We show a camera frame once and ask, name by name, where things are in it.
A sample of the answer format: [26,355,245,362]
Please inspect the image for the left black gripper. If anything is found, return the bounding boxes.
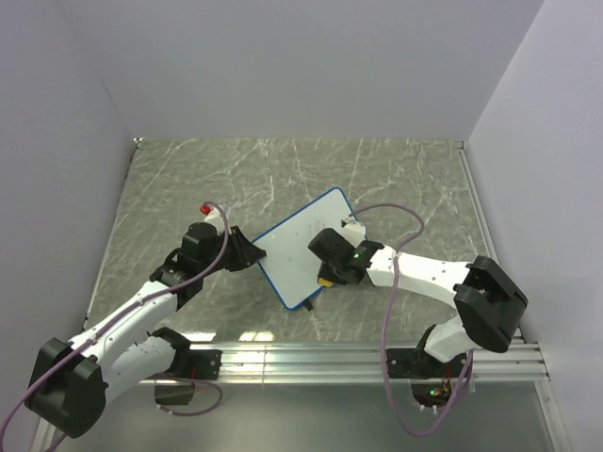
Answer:
[201,227,266,277]

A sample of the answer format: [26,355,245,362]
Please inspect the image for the blue framed whiteboard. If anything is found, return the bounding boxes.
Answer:
[253,186,352,311]

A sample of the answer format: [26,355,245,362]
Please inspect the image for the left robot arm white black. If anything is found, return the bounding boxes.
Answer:
[24,222,267,438]

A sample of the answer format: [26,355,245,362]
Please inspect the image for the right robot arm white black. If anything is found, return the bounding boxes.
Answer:
[308,228,529,379]

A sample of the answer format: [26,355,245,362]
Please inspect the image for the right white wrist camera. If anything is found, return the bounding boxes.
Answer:
[340,217,367,247]

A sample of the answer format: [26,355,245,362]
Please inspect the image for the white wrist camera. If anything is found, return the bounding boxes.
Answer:
[340,217,367,247]
[200,203,233,234]

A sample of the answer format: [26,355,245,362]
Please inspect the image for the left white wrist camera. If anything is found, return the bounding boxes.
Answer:
[200,203,233,234]

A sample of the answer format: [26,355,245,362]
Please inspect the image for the aluminium front rail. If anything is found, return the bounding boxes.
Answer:
[192,342,549,384]

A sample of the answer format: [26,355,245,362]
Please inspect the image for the aluminium rail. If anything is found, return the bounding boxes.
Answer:
[192,342,549,384]
[454,140,524,340]

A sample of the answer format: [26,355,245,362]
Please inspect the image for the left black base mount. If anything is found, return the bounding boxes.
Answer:
[185,349,222,380]

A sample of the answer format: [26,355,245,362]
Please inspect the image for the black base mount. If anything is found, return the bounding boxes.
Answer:
[185,349,222,380]
[380,347,468,380]

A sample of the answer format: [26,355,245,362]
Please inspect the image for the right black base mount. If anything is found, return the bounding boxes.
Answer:
[380,347,468,380]

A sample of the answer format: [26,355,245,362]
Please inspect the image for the aluminium right side rail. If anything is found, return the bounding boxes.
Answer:
[454,140,524,340]

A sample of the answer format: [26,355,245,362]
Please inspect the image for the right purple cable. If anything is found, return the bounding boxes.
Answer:
[348,202,474,438]

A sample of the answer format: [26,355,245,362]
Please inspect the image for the purple cable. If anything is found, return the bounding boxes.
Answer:
[348,202,474,438]
[0,201,232,452]

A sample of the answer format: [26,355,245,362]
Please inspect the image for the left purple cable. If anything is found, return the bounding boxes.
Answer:
[0,201,232,452]

